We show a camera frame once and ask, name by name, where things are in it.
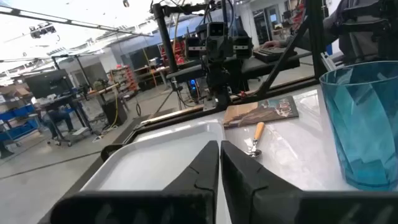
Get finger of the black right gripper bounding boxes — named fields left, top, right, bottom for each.
left=205, top=37, right=220, bottom=61
left=219, top=37, right=233, bottom=61

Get grey desk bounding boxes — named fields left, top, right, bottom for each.
left=165, top=49, right=313, bottom=82

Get black keyboard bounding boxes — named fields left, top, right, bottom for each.
left=252, top=46, right=299, bottom=64

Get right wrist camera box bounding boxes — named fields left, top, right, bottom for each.
left=206, top=21, right=228, bottom=39

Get red shelf rack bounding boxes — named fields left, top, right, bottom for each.
left=108, top=64, right=139, bottom=93

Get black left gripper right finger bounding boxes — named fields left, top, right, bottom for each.
left=220, top=140, right=398, bottom=224

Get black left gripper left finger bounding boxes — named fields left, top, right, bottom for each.
left=49, top=140, right=220, bottom=224

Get spoon with orange handle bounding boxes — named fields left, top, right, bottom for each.
left=244, top=121, right=266, bottom=158

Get blue storage bins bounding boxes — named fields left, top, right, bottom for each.
left=0, top=103, right=42, bottom=142

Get long ceiling light bar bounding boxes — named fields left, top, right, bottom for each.
left=0, top=5, right=154, bottom=38

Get black tripod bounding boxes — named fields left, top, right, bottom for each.
left=152, top=77, right=188, bottom=118

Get black box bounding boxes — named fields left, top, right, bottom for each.
left=101, top=98, right=129, bottom=127

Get ceiling-mounted camera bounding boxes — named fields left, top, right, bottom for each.
left=29, top=22, right=58, bottom=40

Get person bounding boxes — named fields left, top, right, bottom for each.
left=40, top=108, right=76, bottom=139
left=260, top=0, right=398, bottom=63

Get white table mat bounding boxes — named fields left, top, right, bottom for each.
left=133, top=83, right=358, bottom=192

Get Acadia picture book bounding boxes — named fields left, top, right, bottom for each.
left=223, top=95, right=300, bottom=129

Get grey plastic tray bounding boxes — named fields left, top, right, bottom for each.
left=80, top=119, right=226, bottom=192

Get teal translucent plastic cup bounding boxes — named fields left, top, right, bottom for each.
left=319, top=60, right=398, bottom=192

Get black monitor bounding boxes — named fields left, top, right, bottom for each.
left=24, top=68, right=74, bottom=100

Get yellow floor cable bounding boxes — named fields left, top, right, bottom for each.
left=101, top=88, right=121, bottom=134

